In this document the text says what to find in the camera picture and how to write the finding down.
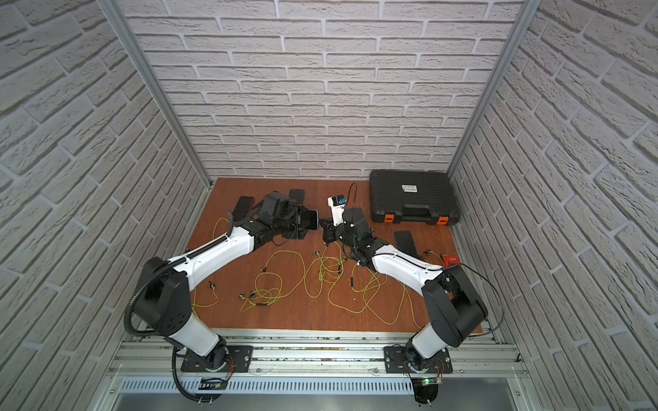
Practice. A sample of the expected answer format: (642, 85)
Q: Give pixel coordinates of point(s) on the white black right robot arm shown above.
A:
(455, 308)

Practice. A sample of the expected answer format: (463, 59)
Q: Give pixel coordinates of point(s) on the dark phone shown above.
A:
(309, 220)

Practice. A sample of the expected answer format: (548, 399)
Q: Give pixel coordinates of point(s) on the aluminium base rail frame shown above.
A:
(295, 370)

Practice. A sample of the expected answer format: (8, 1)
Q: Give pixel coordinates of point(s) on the black plastic tool case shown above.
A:
(412, 196)

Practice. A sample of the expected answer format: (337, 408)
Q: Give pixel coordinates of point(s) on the red handle tool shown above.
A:
(450, 260)

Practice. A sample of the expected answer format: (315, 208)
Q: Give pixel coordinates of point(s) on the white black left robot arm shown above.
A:
(161, 304)

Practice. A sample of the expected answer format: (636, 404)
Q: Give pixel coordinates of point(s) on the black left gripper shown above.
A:
(297, 220)

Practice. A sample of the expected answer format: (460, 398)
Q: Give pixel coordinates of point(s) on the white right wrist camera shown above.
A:
(337, 204)

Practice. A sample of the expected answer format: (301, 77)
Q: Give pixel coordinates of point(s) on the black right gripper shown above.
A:
(328, 229)

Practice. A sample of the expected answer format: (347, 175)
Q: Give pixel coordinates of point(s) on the black phone far left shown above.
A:
(242, 208)

